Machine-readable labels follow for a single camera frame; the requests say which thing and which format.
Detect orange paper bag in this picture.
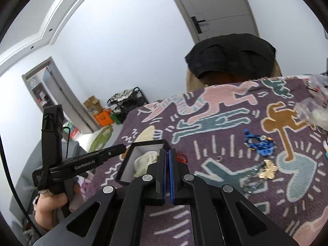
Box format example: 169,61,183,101
94,109,114,127

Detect black jewelry box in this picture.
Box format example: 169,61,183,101
115,140,170,186

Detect tan chair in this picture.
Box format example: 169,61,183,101
185,61,283,93

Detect grey door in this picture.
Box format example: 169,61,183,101
174,0,259,43

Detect white cloth pouch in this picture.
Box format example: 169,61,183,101
133,150,158,178

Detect person's left hand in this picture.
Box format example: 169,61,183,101
34,193,68,231

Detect black door handle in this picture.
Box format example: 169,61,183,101
191,16,206,34

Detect black shoe rack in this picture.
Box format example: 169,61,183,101
107,87,148,123

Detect gold butterfly brooch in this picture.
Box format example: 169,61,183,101
258,159,279,180

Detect patterned woven blanket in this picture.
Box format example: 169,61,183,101
96,74,328,246

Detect cardboard box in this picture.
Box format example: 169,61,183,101
83,96,103,116

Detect blue cord jewelry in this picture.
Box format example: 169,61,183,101
244,129,275,157

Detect green floor mat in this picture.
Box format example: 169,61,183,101
89,125,113,152

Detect silver chain jewelry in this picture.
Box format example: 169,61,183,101
242,166,266,194

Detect clear plastic bag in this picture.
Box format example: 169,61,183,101
294,73,327,134

